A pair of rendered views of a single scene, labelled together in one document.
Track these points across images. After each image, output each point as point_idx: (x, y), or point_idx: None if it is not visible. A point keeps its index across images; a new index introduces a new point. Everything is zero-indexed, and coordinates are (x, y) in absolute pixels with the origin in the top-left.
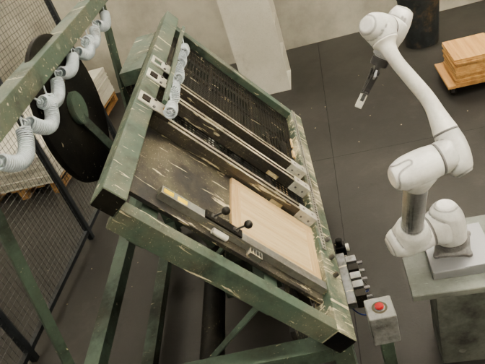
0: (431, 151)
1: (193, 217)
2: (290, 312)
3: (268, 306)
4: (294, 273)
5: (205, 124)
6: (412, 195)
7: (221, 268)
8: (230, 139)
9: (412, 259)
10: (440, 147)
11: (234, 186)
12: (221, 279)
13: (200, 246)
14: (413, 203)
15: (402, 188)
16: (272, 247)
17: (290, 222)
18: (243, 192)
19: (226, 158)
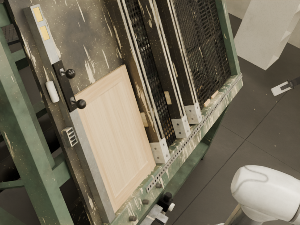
0: (295, 187)
1: (42, 55)
2: (47, 210)
3: (32, 188)
4: (92, 184)
5: (147, 7)
6: (243, 212)
7: (13, 116)
8: (157, 38)
9: None
10: None
11: (118, 72)
12: (7, 125)
13: (10, 79)
14: (239, 220)
15: (235, 196)
16: (96, 146)
17: (141, 144)
18: (122, 84)
19: (134, 45)
